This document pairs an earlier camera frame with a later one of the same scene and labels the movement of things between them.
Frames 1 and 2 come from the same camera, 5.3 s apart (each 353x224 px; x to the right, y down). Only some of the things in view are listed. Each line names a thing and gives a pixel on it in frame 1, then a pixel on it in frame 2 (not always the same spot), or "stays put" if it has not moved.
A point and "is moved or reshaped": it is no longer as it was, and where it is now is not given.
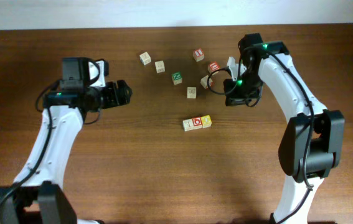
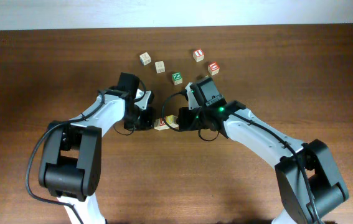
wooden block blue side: x=145 y=58 stays put
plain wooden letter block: x=159 y=66 stays put
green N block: x=177 y=78 stays put
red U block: x=213 y=66 stays put
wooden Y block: x=188 y=124 is moved or reshaped
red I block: x=198 y=55 stays put
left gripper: x=121 y=96 → x=149 y=121
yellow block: x=206 y=121 is moved or reshaped
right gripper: x=234 y=101 → x=185 y=119
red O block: x=197 y=121 is moved or reshaped
